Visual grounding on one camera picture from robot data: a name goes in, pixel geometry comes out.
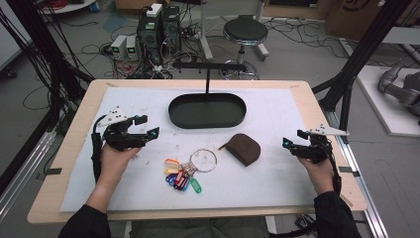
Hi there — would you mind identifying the person's right hand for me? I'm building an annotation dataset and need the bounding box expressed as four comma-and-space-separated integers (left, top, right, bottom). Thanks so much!
296, 154, 336, 196

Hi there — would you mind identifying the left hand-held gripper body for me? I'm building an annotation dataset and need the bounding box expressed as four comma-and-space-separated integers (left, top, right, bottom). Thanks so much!
96, 105, 149, 153

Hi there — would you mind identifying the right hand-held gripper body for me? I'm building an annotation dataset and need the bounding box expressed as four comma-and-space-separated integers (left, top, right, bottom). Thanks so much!
289, 123, 351, 165

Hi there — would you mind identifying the person's left hand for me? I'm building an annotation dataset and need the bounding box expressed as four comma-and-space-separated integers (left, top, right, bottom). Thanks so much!
98, 143, 143, 190

